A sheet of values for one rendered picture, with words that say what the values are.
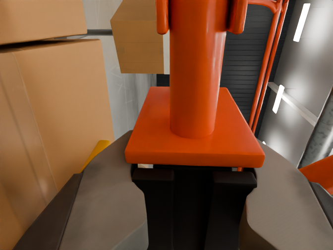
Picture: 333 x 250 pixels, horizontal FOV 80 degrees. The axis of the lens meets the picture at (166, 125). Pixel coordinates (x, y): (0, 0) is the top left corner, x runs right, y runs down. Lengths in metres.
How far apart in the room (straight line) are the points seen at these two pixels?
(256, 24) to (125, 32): 9.94
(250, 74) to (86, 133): 11.47
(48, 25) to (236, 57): 11.05
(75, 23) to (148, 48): 1.28
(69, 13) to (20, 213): 0.20
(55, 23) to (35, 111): 0.09
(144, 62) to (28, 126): 1.45
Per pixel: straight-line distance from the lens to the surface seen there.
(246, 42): 11.18
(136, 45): 1.55
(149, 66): 1.62
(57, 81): 0.23
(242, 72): 11.46
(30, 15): 0.22
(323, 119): 6.40
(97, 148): 0.31
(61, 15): 0.26
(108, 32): 1.88
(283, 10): 8.65
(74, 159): 0.26
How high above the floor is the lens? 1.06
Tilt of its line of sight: 2 degrees down
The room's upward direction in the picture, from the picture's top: 91 degrees clockwise
